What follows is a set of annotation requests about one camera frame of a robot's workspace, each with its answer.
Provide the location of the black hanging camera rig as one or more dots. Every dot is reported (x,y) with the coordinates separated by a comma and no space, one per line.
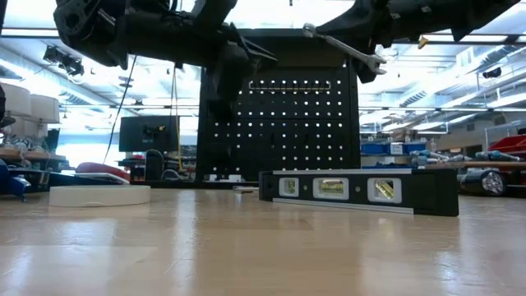
(65,61)

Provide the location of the red storage bin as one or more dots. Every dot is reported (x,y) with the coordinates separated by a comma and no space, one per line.
(511,144)

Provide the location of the silver combination wrench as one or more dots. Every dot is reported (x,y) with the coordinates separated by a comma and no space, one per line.
(341,45)

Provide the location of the black aluminium table frame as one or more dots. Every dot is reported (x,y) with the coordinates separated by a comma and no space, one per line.
(185,185)

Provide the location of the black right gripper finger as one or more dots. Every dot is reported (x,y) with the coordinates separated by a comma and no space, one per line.
(367,76)

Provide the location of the black office chair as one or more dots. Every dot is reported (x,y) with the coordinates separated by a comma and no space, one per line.
(154,164)

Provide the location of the white tape roll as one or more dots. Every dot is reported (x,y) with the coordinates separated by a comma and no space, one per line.
(98,195)

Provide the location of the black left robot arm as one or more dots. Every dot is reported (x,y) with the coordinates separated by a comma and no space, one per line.
(144,33)

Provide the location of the black flashlight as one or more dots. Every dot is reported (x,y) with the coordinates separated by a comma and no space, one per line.
(489,183)

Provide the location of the black ceiling device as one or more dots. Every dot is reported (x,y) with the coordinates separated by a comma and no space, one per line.
(492,72)

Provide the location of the black pegboard tool cart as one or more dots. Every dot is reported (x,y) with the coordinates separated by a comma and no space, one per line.
(304,57)

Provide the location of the black computer monitor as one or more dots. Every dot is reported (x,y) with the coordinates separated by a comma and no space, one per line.
(135,135)

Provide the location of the red hand tool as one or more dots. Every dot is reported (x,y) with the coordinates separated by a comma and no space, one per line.
(98,167)

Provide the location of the black pegboard hook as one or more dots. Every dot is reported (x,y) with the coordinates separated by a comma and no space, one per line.
(220,112)

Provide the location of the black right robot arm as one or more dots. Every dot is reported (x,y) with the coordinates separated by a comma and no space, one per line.
(444,16)

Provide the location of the blue storage bin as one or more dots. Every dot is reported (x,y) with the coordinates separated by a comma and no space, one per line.
(372,149)
(415,148)

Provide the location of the wooden workbench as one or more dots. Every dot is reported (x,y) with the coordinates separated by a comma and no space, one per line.
(493,165)

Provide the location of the yellow hanging tag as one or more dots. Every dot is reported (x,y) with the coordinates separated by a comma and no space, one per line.
(423,42)

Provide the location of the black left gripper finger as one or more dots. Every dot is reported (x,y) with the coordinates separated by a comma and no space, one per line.
(255,51)

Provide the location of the grey teal power tool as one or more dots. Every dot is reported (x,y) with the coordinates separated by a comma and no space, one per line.
(493,156)

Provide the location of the blue caulking gun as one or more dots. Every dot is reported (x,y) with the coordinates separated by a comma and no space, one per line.
(16,185)

